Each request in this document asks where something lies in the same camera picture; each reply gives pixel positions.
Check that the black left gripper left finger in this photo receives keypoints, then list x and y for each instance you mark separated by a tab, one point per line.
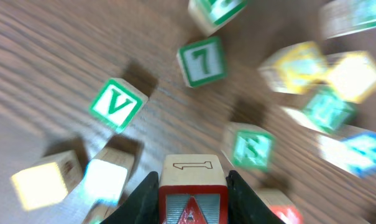
141	207

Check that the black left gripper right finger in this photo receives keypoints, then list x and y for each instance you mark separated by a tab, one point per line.
244	205

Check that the red A wooden block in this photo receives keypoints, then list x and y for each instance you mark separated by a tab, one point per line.
192	189

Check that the red E wooden block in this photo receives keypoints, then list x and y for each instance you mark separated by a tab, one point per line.
281	205

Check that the green 4 wooden block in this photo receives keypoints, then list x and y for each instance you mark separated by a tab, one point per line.
98	213

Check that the blue L wooden block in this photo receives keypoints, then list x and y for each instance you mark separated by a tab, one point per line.
106	176

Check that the green R wooden block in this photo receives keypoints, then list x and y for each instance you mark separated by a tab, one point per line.
247	146

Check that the yellow G wooden block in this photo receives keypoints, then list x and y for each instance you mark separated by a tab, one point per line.
48	181

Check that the green V wooden block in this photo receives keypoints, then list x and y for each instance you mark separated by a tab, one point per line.
117	104

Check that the green N wooden block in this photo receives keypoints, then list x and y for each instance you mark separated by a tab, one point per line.
321	109

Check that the blue P wooden block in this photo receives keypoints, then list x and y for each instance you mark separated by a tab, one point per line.
355	154

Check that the yellow C wooden block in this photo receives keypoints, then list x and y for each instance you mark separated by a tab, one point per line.
295	68

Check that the green 7 wooden block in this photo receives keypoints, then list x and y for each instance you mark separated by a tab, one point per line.
202	62

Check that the yellow block behind N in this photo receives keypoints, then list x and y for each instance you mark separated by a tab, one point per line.
352	75

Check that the green J wooden block left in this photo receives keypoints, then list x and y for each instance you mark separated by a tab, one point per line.
211	15

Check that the green Z wooden block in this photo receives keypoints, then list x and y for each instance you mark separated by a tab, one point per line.
343	17

